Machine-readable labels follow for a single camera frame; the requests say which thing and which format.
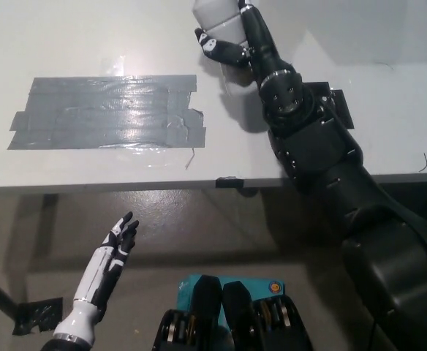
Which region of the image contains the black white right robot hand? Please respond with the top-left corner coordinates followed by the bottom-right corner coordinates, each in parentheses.
top-left (194, 0), bottom-right (295, 87)

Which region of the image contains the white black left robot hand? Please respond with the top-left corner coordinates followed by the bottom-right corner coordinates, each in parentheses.
top-left (54, 211), bottom-right (140, 344)

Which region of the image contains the white ribbed bottle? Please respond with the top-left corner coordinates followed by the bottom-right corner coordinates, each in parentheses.
top-left (192, 0), bottom-right (257, 98)

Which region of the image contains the black teal robot torso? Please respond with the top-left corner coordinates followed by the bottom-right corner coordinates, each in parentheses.
top-left (151, 273), bottom-right (315, 351)

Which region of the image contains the black tape square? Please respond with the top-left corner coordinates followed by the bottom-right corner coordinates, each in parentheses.
top-left (303, 82), bottom-right (355, 130)

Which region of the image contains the grey duct tape patch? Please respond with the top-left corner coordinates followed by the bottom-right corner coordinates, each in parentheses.
top-left (7, 75), bottom-right (208, 151)

